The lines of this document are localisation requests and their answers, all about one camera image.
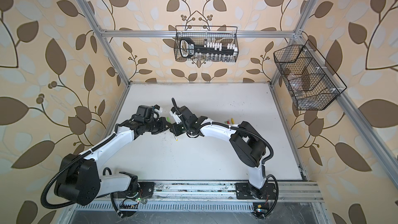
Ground black tool in basket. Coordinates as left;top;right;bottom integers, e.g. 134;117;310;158
174;37;239;58

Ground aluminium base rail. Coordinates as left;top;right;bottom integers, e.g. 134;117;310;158
66;180;324;213

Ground right wall wire basket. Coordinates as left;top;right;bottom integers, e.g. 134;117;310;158
273;40;347;111

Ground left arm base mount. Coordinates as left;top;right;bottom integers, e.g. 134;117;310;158
110;181;155;218

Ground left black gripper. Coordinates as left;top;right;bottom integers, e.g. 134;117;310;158
143;117;172;134

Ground wall wire basket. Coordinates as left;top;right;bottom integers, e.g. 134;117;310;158
174;24;239;63
273;40;347;111

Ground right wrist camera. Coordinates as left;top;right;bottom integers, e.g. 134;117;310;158
170;98;184;124

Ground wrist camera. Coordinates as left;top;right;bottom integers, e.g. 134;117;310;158
170;98;184;124
134;105;163;123

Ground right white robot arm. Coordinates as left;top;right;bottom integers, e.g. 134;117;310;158
170;106;276;199

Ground back wall wire basket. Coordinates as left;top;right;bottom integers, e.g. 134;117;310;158
174;24;239;63

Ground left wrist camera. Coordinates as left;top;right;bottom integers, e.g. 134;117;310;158
134;105;163;123

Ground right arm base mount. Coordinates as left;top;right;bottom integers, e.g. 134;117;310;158
235;181;279;219

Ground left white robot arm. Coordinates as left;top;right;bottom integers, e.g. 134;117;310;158
40;117;172;209

